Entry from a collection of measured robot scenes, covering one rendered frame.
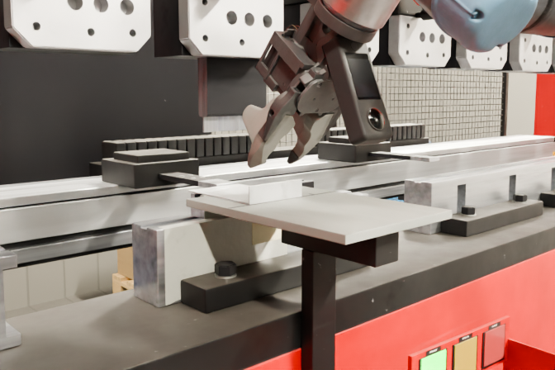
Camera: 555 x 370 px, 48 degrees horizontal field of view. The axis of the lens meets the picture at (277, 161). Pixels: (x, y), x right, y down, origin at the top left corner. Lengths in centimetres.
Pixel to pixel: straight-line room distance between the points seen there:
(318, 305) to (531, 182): 84
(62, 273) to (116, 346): 298
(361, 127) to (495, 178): 73
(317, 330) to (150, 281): 21
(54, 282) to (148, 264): 288
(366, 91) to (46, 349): 42
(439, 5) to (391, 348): 52
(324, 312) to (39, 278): 294
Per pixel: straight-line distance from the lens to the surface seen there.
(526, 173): 145
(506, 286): 116
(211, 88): 80
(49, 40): 66
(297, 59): 67
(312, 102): 68
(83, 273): 370
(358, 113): 63
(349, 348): 84
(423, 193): 115
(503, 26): 55
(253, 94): 84
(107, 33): 69
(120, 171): 99
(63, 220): 97
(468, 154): 174
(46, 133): 124
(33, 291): 361
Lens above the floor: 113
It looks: 6 degrees down
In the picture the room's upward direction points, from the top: straight up
